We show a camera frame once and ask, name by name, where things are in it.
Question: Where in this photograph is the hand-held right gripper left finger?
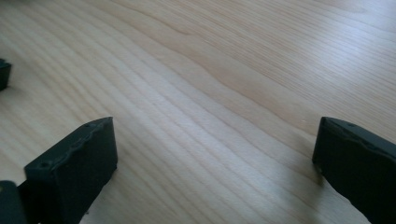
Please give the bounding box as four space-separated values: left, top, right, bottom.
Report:
17 117 119 224

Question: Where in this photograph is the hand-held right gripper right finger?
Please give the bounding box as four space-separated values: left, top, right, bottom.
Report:
312 117 396 224

